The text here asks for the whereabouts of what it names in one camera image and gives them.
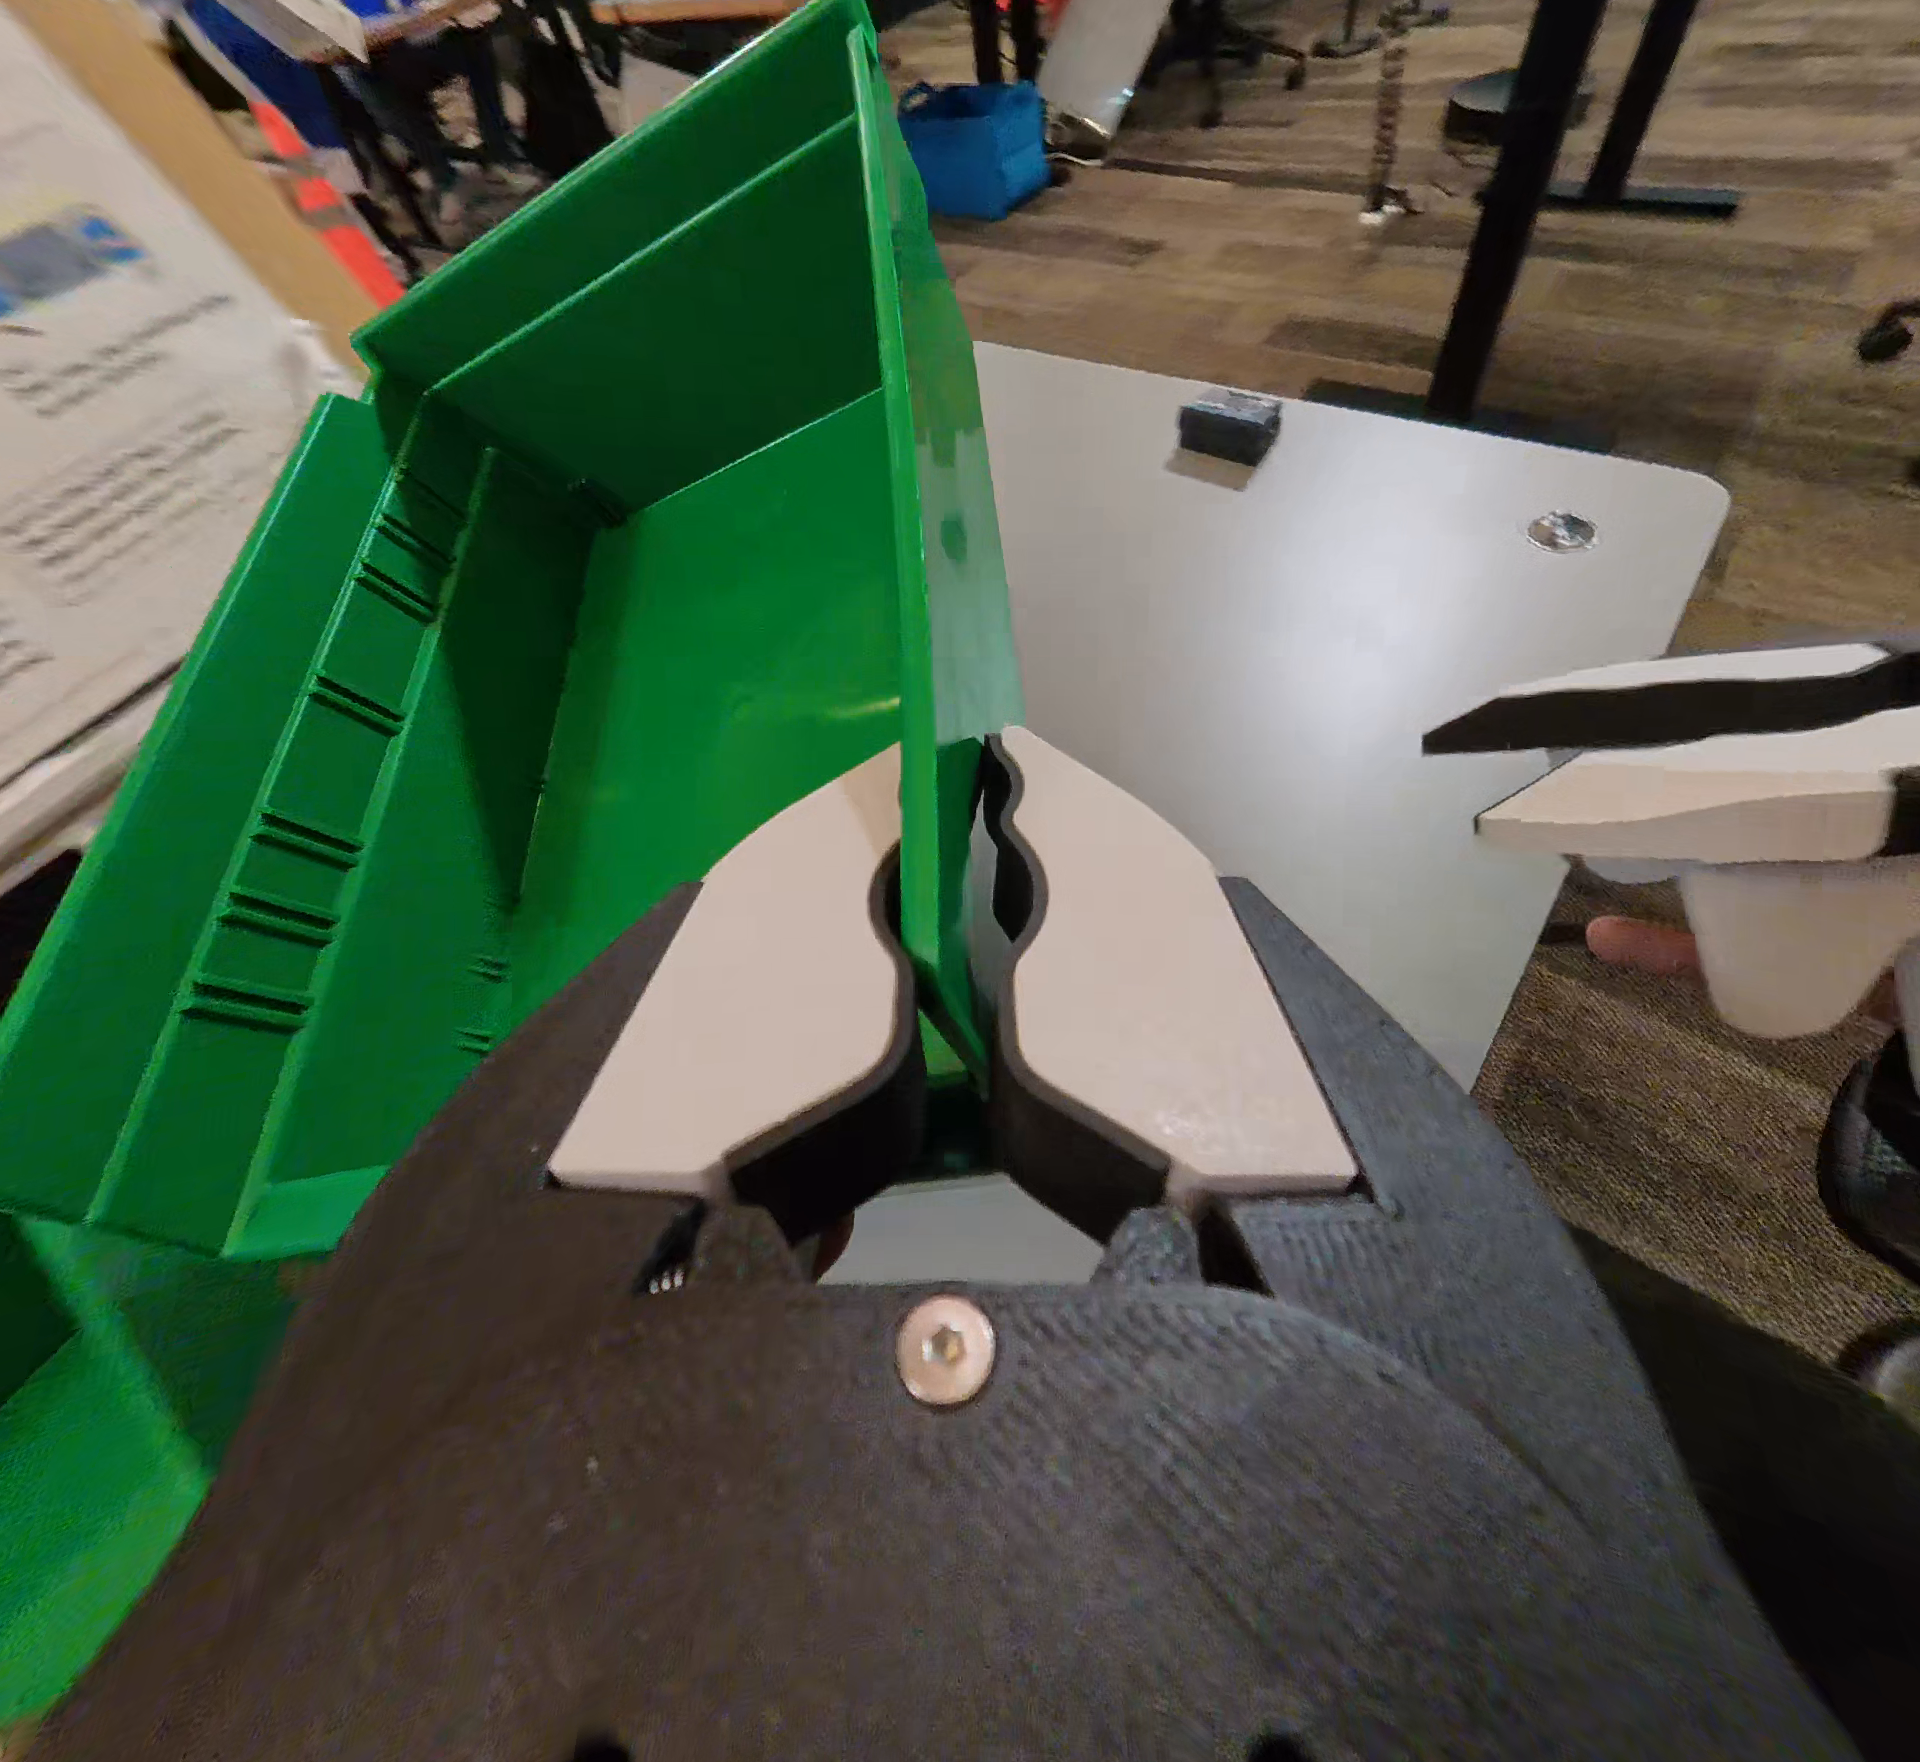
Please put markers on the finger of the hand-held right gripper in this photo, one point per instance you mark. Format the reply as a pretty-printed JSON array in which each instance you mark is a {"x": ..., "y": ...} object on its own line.
[
  {"x": 1724, "y": 669},
  {"x": 1724, "y": 804}
]

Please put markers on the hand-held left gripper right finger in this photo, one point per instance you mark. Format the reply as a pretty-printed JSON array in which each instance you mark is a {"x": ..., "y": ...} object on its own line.
[{"x": 1155, "y": 1014}]

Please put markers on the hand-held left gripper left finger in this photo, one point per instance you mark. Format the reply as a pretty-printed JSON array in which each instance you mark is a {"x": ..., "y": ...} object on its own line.
[{"x": 750, "y": 1027}]

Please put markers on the green plastic bin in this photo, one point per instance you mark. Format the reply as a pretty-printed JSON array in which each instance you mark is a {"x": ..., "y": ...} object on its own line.
[
  {"x": 88, "y": 1419},
  {"x": 721, "y": 669}
]

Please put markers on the metal desk grommet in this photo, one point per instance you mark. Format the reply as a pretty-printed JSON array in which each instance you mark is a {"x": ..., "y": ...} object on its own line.
[{"x": 1559, "y": 533}]

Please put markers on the person's right hand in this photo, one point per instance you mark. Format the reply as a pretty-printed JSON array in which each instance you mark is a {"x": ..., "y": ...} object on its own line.
[{"x": 1642, "y": 944}]

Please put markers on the person's black sweater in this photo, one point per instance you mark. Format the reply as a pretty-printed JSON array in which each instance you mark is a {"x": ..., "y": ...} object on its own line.
[{"x": 1769, "y": 1493}]

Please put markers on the printed instruction sheet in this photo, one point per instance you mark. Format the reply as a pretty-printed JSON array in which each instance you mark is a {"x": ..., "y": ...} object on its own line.
[{"x": 120, "y": 473}]

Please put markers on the blue fabric bag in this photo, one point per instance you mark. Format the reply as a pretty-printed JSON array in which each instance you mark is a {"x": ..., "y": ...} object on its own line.
[{"x": 974, "y": 151}]

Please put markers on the white board panel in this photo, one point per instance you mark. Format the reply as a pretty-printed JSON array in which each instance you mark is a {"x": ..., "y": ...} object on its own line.
[{"x": 1110, "y": 24}]

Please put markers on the black camera battery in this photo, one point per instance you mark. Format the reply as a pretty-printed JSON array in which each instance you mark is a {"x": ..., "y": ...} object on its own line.
[{"x": 1230, "y": 424}]

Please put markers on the black table leg frame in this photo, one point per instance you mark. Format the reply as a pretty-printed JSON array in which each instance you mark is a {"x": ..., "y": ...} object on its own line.
[{"x": 1545, "y": 128}]

